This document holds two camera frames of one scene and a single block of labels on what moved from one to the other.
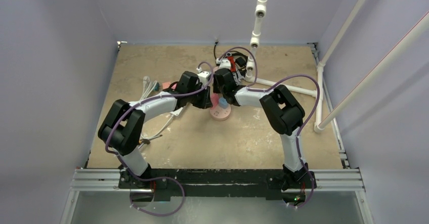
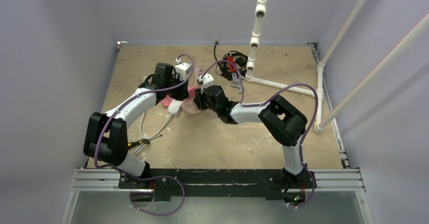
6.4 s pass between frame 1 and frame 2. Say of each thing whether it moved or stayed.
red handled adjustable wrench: stayed
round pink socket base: moved
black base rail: stayed
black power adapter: stayed
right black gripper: moved
